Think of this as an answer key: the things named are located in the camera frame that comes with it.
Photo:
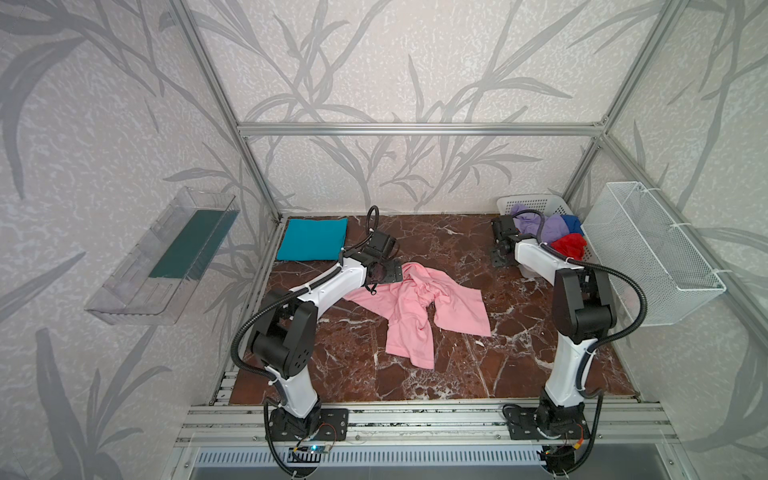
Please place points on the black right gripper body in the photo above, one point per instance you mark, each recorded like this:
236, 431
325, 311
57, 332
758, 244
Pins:
500, 257

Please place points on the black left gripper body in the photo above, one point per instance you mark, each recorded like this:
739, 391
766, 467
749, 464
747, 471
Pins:
389, 271

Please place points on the pink t-shirt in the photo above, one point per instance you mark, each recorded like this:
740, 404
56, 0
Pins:
425, 298

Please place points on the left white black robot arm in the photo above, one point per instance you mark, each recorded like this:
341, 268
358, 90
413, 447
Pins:
277, 341

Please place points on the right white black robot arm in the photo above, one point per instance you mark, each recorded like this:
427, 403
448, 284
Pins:
582, 313

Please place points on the purple t-shirt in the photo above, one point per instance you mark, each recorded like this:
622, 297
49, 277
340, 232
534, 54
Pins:
548, 228

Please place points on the white plastic laundry basket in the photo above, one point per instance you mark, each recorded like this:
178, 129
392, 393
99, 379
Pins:
540, 207

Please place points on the red t-shirt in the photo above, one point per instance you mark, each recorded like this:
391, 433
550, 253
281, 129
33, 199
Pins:
571, 246

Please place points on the blue t-shirt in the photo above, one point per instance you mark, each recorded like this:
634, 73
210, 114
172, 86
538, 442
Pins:
573, 224

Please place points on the folded teal t-shirt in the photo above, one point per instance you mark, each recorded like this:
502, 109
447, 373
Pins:
313, 240

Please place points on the green mat in shelf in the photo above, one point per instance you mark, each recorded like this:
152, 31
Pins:
194, 247

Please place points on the green circuit board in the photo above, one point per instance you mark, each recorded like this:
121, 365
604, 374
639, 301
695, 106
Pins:
311, 452

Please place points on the white wire mesh basket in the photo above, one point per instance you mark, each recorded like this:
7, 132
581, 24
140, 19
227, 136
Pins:
628, 230

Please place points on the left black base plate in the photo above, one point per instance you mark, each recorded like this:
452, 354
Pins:
324, 424

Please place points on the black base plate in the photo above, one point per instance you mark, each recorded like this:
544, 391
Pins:
546, 422
324, 424

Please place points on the aluminium frame profile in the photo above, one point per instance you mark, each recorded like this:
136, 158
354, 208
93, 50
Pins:
599, 133

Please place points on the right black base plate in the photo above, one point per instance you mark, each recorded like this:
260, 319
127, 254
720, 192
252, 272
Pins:
546, 422

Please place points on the clear plastic wall shelf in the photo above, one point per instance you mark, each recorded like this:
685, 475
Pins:
129, 296

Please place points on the aluminium mounting rail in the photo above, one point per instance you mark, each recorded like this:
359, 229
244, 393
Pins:
452, 422

